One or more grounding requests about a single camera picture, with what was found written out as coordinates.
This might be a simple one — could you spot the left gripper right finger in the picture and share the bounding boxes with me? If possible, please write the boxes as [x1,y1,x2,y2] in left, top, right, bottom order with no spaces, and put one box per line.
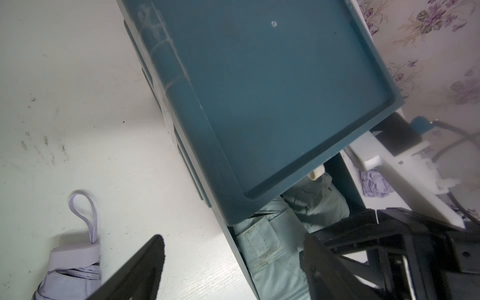
[300,234,381,300]

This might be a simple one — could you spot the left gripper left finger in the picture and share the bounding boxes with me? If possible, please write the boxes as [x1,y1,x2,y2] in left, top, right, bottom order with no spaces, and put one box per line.
[89,234,165,300]

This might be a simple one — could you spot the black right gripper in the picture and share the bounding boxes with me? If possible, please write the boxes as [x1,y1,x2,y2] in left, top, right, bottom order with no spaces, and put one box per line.
[312,208,480,300]

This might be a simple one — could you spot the teal drawer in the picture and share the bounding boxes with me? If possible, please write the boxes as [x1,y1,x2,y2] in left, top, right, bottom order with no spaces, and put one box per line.
[214,153,365,300]

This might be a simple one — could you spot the teal drawer cabinet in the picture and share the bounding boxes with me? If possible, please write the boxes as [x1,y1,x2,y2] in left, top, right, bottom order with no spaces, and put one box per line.
[118,1,404,225]

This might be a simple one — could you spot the green umbrella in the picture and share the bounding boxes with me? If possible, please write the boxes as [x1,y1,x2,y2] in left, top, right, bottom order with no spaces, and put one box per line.
[232,197,311,300]
[281,173,350,233]

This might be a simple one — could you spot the purple folded umbrella left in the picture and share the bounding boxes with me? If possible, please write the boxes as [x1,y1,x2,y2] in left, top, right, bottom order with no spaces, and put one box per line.
[32,190,102,300]

